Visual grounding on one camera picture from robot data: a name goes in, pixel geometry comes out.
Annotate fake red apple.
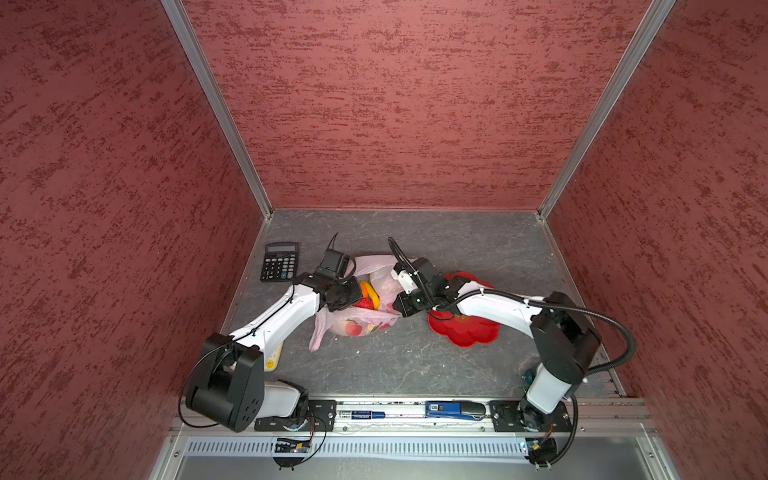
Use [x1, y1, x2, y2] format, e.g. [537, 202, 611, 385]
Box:
[355, 298, 376, 310]

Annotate pink plastic bag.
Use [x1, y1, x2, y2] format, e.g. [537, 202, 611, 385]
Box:
[309, 255, 403, 352]

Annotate red flower-shaped plastic bowl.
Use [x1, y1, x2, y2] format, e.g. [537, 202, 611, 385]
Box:
[427, 271, 502, 349]

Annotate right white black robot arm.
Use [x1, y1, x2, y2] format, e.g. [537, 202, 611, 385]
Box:
[391, 258, 636, 432]

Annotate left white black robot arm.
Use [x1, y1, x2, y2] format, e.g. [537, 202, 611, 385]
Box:
[179, 273, 363, 433]

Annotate fake yellow banana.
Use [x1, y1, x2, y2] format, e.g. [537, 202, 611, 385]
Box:
[360, 281, 381, 310]

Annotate black calculator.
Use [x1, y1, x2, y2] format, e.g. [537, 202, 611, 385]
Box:
[260, 242, 300, 283]

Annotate cream yellow calculator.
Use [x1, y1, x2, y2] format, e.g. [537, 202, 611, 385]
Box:
[264, 342, 284, 372]

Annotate blue marker pen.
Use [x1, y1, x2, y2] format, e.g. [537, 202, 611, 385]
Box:
[337, 410, 386, 420]

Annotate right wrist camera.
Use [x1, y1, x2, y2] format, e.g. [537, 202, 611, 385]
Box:
[390, 263, 419, 294]

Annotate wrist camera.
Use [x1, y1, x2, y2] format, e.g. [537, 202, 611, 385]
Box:
[315, 249, 353, 280]
[390, 263, 419, 294]

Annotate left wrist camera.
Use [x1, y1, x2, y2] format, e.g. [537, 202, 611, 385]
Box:
[315, 249, 353, 280]

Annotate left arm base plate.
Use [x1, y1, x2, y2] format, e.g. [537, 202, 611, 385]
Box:
[253, 399, 338, 433]

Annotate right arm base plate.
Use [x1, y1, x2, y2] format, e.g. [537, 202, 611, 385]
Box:
[488, 400, 572, 434]

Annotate perforated metal front rail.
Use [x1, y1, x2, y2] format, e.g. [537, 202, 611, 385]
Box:
[184, 436, 528, 463]

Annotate right aluminium corner post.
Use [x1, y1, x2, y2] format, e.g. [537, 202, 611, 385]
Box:
[538, 0, 676, 223]

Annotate aluminium corner post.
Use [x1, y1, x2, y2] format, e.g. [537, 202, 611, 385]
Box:
[161, 0, 274, 220]
[538, 0, 676, 223]

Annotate left aluminium corner post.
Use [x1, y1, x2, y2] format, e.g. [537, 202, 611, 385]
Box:
[161, 0, 274, 220]

